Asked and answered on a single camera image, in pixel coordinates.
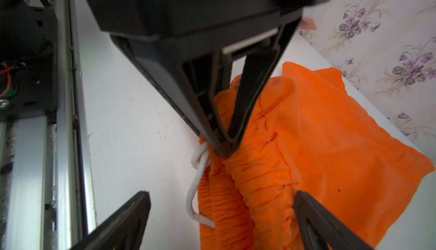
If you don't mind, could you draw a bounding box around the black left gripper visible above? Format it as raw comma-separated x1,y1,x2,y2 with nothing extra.
86,0,329,158

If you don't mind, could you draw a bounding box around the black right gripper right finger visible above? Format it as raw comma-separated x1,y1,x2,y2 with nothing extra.
294,191,373,250

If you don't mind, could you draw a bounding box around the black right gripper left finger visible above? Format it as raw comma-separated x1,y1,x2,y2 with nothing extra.
72,191,151,250

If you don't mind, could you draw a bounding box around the orange cloth garment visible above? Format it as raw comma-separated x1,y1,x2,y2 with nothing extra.
198,62,435,250

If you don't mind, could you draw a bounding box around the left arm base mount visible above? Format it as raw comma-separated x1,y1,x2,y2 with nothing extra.
1,0,57,122

